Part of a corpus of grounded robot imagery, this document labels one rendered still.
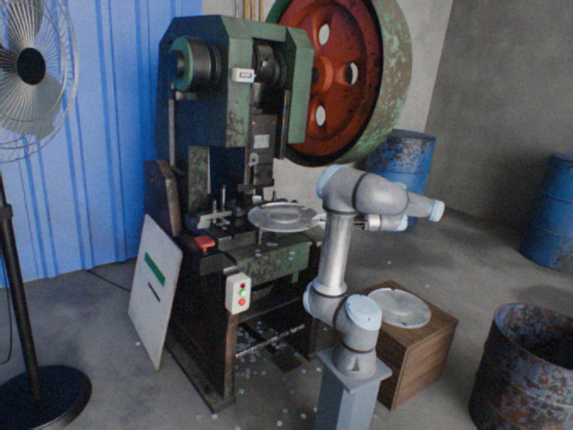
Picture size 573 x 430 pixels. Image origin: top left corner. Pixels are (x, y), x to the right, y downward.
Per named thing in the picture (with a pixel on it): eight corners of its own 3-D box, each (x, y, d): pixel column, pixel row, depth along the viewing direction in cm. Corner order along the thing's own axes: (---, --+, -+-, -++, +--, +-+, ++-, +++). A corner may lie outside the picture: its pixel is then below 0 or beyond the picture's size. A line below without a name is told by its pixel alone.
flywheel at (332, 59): (326, 177, 205) (438, 98, 150) (297, 182, 193) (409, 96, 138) (280, 63, 219) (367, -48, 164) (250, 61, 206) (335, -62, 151)
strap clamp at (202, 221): (233, 222, 167) (234, 200, 163) (197, 229, 157) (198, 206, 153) (225, 217, 171) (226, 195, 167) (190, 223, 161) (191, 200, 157)
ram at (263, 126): (279, 183, 163) (285, 112, 153) (250, 188, 154) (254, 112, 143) (255, 172, 175) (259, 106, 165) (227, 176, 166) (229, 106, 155)
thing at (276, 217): (233, 216, 154) (233, 214, 153) (283, 200, 173) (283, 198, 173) (285, 239, 135) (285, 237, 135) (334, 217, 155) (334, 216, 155)
